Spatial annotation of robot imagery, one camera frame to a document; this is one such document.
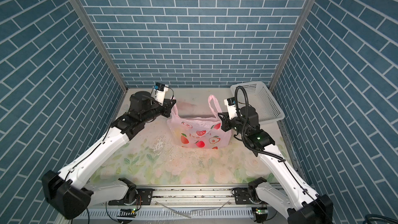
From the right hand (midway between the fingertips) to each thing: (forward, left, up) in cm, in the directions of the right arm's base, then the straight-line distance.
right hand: (221, 114), depth 74 cm
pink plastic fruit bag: (-6, +8, -9) cm, 13 cm away
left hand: (+2, +20, +5) cm, 21 cm away
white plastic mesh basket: (+37, -30, -24) cm, 53 cm away
